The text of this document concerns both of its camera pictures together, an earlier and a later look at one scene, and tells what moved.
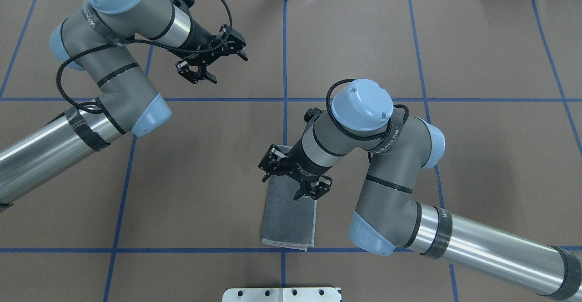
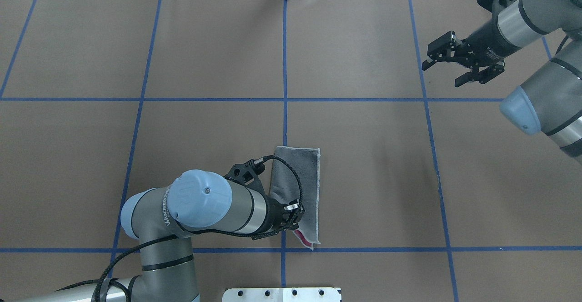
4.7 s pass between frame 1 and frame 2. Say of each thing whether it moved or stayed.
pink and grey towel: moved
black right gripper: moved
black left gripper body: moved
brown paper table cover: stayed
